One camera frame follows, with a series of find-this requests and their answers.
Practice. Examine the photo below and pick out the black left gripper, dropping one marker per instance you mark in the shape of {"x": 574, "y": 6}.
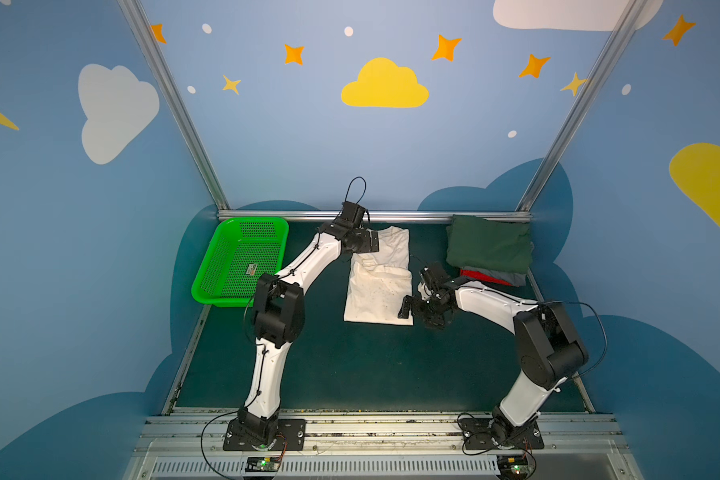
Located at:
{"x": 366, "y": 240}

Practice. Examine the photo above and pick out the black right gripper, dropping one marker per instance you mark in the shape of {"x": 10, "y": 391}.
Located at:
{"x": 417, "y": 306}

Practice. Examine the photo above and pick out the white printed t shirt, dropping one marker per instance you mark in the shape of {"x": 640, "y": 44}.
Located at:
{"x": 379, "y": 282}

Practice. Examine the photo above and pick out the green plastic perforated basket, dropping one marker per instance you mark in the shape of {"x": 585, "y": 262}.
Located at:
{"x": 221, "y": 280}

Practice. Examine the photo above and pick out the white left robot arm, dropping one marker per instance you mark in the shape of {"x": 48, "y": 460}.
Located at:
{"x": 279, "y": 316}

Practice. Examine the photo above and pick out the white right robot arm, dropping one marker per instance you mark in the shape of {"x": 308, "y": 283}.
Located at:
{"x": 549, "y": 348}

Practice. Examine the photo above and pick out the folded red t shirt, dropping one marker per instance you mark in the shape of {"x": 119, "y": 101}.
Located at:
{"x": 483, "y": 277}

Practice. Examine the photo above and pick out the folded dark green t shirt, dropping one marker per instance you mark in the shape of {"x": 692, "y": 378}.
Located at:
{"x": 489, "y": 245}

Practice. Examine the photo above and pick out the right green circuit board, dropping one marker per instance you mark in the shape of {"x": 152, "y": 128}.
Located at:
{"x": 514, "y": 467}

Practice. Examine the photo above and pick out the green circuit board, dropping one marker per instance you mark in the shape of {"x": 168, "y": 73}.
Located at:
{"x": 263, "y": 465}
{"x": 514, "y": 467}

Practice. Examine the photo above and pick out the left green circuit board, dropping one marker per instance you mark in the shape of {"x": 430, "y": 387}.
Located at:
{"x": 263, "y": 465}

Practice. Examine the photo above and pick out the horizontal aluminium frame rail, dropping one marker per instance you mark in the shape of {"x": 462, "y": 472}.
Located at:
{"x": 392, "y": 217}

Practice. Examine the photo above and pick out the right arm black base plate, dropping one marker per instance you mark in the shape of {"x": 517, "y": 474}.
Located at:
{"x": 485, "y": 434}

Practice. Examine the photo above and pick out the right side aluminium table rail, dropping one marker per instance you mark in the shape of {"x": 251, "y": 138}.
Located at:
{"x": 588, "y": 404}

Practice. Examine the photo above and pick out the aluminium table rail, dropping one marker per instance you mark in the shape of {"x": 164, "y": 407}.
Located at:
{"x": 588, "y": 404}
{"x": 179, "y": 379}

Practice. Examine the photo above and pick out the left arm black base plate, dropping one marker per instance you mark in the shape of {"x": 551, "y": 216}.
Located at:
{"x": 288, "y": 433}

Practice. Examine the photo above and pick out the left side aluminium table rail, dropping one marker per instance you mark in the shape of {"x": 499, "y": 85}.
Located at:
{"x": 179, "y": 379}

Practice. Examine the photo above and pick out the aluminium front mounting rail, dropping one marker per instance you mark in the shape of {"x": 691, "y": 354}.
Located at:
{"x": 379, "y": 445}

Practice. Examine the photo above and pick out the left aluminium frame post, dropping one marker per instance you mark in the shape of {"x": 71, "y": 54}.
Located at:
{"x": 137, "y": 20}

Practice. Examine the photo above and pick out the aluminium frame post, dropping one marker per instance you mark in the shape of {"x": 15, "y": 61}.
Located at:
{"x": 618, "y": 40}
{"x": 137, "y": 20}

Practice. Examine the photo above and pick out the right aluminium frame post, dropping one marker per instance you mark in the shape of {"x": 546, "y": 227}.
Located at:
{"x": 618, "y": 40}

